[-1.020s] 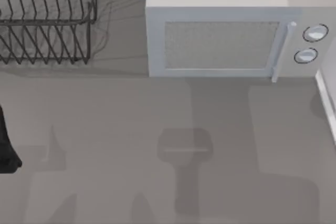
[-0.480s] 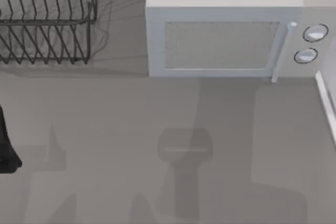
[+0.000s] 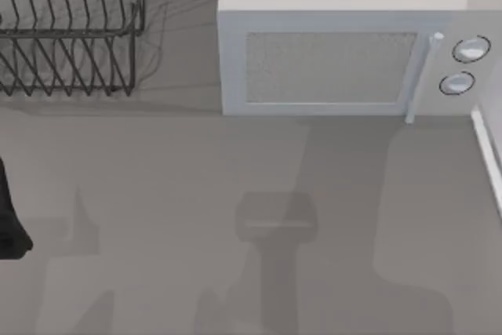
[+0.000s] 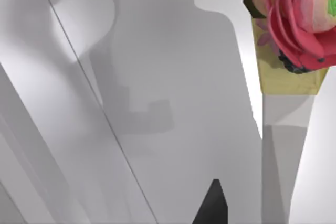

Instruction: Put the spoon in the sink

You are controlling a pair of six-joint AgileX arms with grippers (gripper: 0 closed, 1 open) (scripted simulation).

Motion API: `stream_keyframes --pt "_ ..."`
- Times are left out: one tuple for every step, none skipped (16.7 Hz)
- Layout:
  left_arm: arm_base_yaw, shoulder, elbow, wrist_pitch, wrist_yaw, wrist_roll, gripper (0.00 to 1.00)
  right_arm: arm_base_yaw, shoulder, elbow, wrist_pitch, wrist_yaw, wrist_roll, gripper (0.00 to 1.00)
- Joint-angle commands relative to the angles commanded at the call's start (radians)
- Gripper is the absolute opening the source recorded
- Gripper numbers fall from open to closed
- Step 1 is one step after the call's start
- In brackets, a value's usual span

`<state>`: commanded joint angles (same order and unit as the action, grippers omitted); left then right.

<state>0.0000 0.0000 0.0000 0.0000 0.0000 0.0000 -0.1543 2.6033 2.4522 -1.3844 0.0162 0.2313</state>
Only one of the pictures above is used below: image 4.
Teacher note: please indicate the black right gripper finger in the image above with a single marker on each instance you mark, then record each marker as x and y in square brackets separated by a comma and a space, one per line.
[213, 205]

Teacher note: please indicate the white pot with pink flower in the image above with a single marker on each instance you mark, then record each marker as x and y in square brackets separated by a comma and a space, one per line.
[294, 51]

